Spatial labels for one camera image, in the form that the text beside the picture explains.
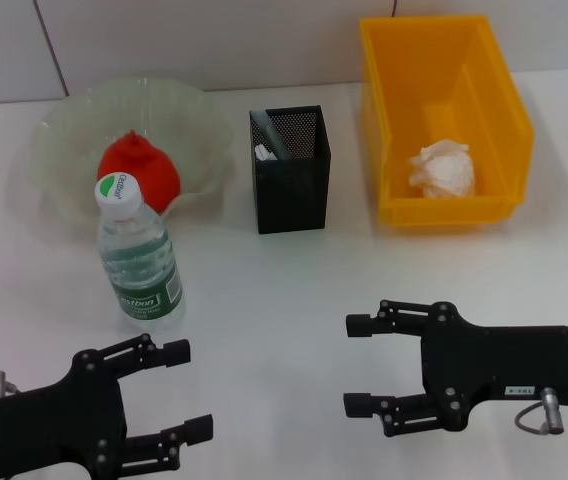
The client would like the yellow plastic storage bin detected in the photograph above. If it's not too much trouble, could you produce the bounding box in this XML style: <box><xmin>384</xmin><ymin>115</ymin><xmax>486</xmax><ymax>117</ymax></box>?
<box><xmin>359</xmin><ymin>14</ymin><xmax>535</xmax><ymax>229</ymax></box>

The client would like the white paper ball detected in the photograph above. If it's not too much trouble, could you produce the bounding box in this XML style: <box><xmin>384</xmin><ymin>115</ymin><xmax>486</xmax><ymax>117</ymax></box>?
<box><xmin>407</xmin><ymin>139</ymin><xmax>476</xmax><ymax>199</ymax></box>

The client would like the left gripper connector cable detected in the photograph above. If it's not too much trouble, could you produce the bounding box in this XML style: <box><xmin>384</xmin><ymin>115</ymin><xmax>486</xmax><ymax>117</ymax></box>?
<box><xmin>0</xmin><ymin>370</ymin><xmax>21</xmax><ymax>400</ymax></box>

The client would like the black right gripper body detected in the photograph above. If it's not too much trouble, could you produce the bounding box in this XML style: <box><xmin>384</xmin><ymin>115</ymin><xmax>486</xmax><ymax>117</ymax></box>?
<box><xmin>418</xmin><ymin>300</ymin><xmax>568</xmax><ymax>433</ymax></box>

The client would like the gripper connector cable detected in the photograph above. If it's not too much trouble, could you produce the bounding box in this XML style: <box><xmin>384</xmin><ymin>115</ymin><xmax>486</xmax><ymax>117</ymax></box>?
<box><xmin>0</xmin><ymin>370</ymin><xmax>21</xmax><ymax>400</ymax></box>
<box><xmin>513</xmin><ymin>387</ymin><xmax>566</xmax><ymax>436</ymax></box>

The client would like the red-orange toy orange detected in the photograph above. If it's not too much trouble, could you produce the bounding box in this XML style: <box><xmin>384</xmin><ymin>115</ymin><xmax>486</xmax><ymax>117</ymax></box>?
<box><xmin>96</xmin><ymin>129</ymin><xmax>183</xmax><ymax>215</ymax></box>

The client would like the grey marker pen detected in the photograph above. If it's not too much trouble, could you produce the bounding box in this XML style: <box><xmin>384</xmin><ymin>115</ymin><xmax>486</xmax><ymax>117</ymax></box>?
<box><xmin>252</xmin><ymin>110</ymin><xmax>295</xmax><ymax>161</ymax></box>

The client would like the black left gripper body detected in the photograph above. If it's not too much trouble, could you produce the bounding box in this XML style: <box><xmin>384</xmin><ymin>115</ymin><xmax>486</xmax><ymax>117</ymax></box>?
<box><xmin>0</xmin><ymin>348</ymin><xmax>131</xmax><ymax>480</ymax></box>

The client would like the translucent wavy fruit plate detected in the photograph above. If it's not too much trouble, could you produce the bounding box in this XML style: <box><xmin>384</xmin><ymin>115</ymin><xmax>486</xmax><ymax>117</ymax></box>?
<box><xmin>7</xmin><ymin>75</ymin><xmax>236</xmax><ymax>239</ymax></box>

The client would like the black mesh pen holder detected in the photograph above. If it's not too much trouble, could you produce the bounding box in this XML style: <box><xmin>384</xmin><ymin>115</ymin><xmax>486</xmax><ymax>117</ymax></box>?
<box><xmin>248</xmin><ymin>104</ymin><xmax>333</xmax><ymax>235</ymax></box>

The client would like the clear green-label water bottle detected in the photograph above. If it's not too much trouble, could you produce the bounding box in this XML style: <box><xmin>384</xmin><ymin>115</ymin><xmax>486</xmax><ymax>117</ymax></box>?
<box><xmin>94</xmin><ymin>171</ymin><xmax>187</xmax><ymax>331</ymax></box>

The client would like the right gripper connector cable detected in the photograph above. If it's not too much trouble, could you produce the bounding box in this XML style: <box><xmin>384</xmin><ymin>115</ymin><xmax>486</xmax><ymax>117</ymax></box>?
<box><xmin>513</xmin><ymin>387</ymin><xmax>566</xmax><ymax>436</ymax></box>

